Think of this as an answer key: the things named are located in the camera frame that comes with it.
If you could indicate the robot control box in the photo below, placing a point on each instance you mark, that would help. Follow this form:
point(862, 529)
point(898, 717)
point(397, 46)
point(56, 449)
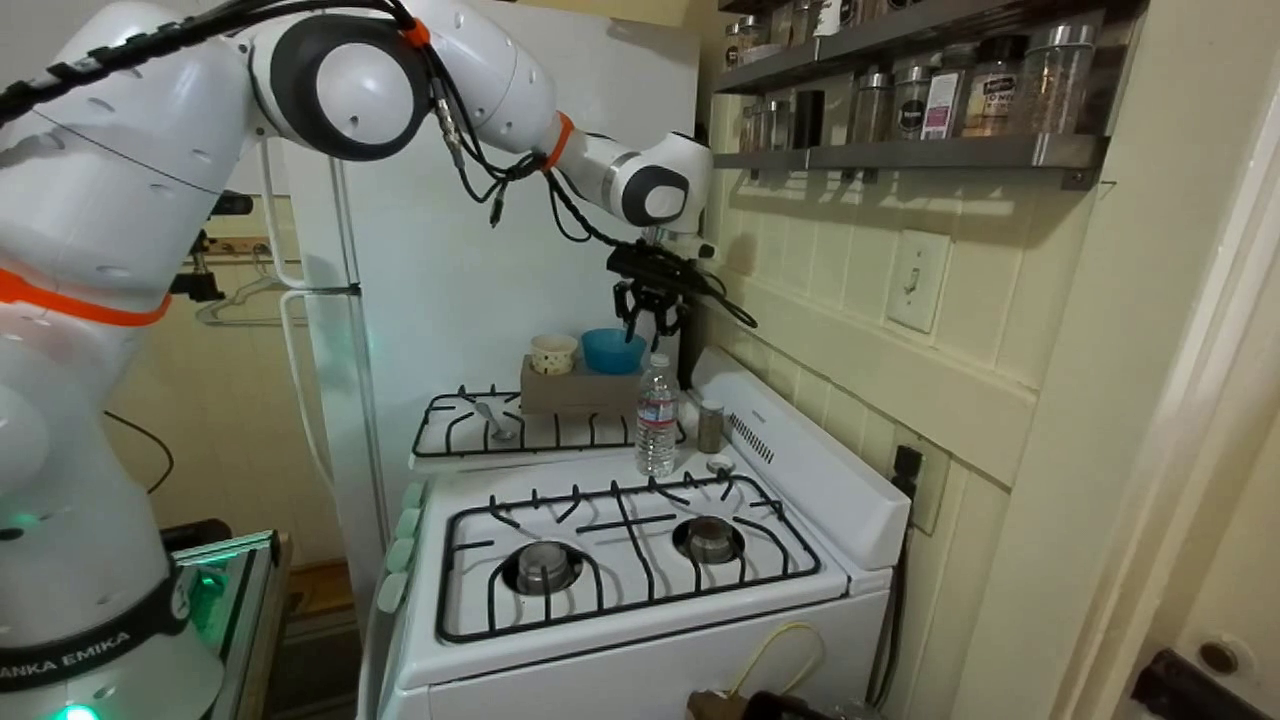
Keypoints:
point(236, 606)

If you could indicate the brown spice jar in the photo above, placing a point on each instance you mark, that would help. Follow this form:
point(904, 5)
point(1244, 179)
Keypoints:
point(992, 84)

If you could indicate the black front stove grate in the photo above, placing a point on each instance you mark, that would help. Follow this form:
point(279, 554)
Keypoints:
point(519, 567)

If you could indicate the blue plastic bowl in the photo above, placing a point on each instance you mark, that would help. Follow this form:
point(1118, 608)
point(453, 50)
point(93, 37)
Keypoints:
point(609, 355)

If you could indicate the white light switch plate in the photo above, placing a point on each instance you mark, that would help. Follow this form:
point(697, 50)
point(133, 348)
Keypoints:
point(919, 277)

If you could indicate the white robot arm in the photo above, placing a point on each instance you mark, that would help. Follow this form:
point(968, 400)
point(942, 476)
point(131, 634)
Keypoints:
point(110, 165)

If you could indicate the spice jar with silver lid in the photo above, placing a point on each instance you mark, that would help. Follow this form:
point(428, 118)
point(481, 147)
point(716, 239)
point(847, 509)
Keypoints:
point(1063, 74)

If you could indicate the clear plastic water bottle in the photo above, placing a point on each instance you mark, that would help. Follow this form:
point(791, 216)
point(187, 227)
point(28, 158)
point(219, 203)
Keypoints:
point(657, 417)

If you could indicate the white gas stove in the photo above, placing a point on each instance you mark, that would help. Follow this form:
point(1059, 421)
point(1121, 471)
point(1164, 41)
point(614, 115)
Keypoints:
point(802, 640)

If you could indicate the white paper cup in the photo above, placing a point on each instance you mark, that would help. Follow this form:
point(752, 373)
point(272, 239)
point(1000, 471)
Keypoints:
point(553, 355)

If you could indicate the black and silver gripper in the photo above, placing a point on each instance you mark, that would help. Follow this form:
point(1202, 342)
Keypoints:
point(655, 277)

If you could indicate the black rear stove grate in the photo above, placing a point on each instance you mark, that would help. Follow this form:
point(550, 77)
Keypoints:
point(495, 421)

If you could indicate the grey wall spice shelf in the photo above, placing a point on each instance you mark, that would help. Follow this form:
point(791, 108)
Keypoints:
point(883, 84)

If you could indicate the cardboard box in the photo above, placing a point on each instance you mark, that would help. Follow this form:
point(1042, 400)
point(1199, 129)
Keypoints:
point(577, 395)

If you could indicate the black camera on stand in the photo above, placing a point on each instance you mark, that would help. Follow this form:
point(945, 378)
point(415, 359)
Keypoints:
point(215, 247)

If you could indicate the black stove grate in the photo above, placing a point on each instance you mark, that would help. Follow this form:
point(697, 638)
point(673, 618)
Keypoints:
point(519, 567)
point(495, 421)

